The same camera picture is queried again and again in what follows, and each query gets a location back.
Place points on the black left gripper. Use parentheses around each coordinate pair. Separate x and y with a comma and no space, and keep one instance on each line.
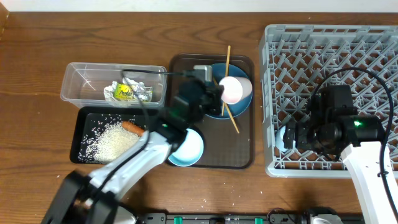
(216,92)

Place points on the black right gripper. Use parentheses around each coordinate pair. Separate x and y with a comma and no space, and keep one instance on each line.
(301,142)

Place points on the light blue cup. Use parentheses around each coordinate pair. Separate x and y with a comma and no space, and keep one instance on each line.
(279,140)

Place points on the pink cup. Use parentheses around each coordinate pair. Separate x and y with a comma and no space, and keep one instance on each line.
(235,89)

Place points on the light blue bowl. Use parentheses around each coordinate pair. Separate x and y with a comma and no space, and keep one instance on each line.
(190,151)

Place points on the orange carrot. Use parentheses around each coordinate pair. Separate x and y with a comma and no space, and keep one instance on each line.
(131,127)

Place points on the yellow green snack wrapper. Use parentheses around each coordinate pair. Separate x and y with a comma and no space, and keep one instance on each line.
(122,93)

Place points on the white napkin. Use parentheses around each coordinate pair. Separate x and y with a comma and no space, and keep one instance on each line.
(136,87)
(109,92)

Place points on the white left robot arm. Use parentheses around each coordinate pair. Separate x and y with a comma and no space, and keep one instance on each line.
(95,198)

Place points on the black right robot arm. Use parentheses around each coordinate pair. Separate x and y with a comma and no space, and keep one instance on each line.
(336,129)

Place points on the grey dishwasher rack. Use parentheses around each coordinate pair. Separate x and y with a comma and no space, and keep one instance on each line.
(294,59)

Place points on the wooden chopstick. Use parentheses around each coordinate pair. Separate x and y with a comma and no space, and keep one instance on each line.
(226,74)
(226,107)

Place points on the dark blue plate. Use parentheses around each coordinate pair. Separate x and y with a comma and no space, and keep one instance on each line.
(239,108)

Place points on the black plastic tray bin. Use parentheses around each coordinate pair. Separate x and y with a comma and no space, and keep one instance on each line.
(82,117)

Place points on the brown serving tray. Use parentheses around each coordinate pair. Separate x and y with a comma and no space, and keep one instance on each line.
(224,147)

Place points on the pile of white rice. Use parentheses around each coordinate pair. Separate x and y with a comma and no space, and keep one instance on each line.
(104,139)

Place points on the clear plastic bin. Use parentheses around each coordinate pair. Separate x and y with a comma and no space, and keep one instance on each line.
(83,83)

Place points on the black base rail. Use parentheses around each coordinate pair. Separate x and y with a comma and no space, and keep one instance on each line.
(162,218)

